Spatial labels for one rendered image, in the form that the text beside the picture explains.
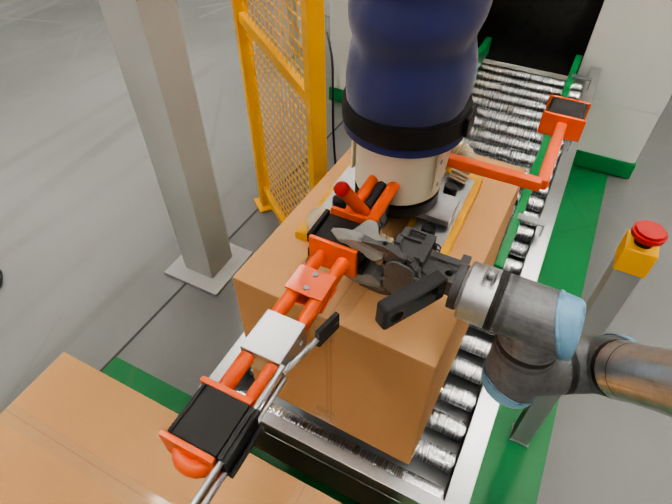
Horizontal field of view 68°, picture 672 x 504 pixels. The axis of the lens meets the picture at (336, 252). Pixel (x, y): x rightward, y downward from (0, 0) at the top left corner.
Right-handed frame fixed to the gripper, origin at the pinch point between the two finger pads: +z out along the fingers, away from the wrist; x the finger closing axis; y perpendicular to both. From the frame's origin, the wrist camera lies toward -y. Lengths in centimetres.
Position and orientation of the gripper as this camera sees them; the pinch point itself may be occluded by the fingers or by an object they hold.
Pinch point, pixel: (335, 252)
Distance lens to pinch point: 79.2
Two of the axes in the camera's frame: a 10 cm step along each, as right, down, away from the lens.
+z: -8.9, -3.3, 3.1
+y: 4.6, -6.5, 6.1
